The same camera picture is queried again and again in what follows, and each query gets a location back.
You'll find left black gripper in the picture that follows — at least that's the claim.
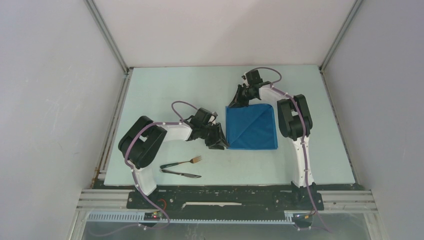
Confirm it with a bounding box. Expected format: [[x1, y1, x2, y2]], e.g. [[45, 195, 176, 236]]
[[199, 123, 230, 151]]

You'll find blue cloth napkin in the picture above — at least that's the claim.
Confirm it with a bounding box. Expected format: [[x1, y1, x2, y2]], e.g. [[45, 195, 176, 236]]
[[225, 103, 278, 150]]

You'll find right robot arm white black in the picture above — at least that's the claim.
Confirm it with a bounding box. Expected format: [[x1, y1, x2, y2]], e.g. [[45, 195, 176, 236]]
[[227, 66, 314, 189]]

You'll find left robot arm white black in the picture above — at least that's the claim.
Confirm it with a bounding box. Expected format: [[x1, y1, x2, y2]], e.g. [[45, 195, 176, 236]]
[[118, 107, 230, 208]]

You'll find small circuit board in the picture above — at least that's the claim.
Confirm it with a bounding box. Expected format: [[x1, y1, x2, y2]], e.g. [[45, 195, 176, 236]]
[[143, 212, 163, 221]]

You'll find knife with black handle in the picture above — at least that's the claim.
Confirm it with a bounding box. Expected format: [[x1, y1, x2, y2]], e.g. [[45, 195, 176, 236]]
[[160, 169, 202, 179]]

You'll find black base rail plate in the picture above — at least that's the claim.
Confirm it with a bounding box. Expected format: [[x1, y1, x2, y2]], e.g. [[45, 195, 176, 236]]
[[126, 184, 324, 221]]

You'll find aluminium frame rail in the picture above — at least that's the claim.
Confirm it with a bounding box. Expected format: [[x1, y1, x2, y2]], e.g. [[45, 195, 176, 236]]
[[76, 187, 378, 224]]

